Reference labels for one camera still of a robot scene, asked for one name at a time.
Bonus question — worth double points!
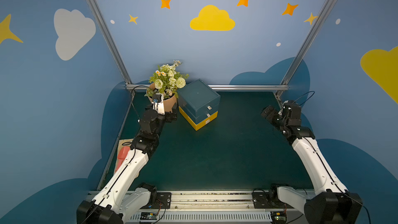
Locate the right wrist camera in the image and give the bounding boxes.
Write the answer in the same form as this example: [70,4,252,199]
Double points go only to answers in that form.
[282,100,302,120]

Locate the terracotta flower pot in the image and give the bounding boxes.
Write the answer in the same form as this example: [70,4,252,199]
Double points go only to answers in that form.
[163,95,178,113]

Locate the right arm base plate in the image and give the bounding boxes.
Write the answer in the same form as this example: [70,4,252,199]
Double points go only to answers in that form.
[252,190,293,209]

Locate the aluminium front rail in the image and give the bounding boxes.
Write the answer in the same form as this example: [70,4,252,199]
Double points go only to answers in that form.
[76,190,347,224]

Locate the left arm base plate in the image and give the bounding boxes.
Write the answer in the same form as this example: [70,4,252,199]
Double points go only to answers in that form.
[142,192,172,209]

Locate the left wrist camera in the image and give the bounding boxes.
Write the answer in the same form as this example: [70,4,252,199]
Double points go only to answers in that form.
[152,93,165,115]

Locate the yellow bottom drawer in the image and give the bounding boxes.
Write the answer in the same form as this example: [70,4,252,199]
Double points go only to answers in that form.
[179,107,218,131]

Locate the artificial green white flowers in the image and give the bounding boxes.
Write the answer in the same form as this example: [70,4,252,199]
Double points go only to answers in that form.
[145,60,189,99]

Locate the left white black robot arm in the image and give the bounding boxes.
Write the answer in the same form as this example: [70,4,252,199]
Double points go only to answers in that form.
[76,109,177,224]

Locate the aluminium frame post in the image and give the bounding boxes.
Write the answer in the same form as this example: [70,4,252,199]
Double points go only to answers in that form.
[86,0,133,91]
[280,0,338,91]

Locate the left green circuit board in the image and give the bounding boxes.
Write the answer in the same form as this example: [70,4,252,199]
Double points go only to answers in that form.
[140,212,158,222]

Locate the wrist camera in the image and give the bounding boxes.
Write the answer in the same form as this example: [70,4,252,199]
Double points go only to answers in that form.
[282,100,302,120]
[152,93,165,115]

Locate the right green circuit board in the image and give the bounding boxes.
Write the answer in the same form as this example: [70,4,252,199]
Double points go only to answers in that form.
[271,212,287,224]

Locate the aluminium back frame bar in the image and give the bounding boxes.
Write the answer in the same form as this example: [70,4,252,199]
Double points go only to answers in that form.
[125,84,289,91]

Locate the right aluminium frame post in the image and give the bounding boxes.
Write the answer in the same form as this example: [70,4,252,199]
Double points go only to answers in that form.
[280,0,338,91]

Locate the green circuit board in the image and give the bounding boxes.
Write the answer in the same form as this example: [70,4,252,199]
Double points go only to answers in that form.
[271,212,287,224]
[140,212,158,222]

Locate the left aluminium frame post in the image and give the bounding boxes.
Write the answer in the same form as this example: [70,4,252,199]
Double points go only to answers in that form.
[86,0,133,91]

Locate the teal drawer cabinet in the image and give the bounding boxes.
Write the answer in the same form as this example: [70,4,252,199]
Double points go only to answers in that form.
[177,79,221,117]

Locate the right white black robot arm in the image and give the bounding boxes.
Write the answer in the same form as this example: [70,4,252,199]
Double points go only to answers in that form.
[261,101,363,224]

